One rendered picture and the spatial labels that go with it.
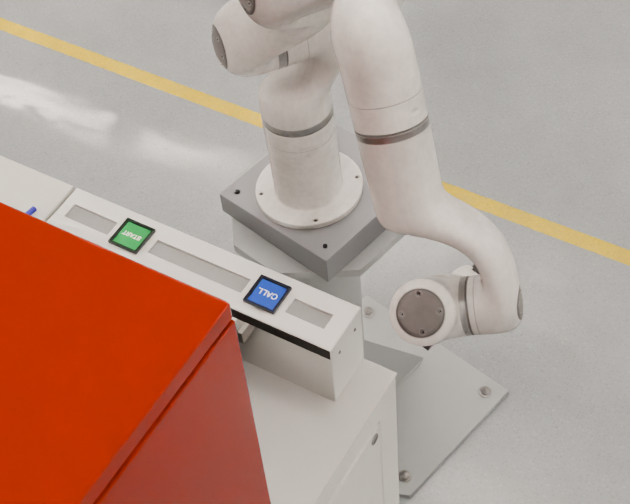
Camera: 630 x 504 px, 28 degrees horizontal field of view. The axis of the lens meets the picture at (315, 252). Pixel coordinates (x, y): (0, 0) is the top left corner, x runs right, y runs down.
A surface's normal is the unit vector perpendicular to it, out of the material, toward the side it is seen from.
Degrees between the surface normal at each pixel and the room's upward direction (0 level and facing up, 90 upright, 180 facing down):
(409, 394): 0
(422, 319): 42
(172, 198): 0
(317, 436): 0
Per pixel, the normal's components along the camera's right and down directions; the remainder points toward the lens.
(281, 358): -0.50, 0.69
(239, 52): -0.62, 0.52
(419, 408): -0.07, -0.63
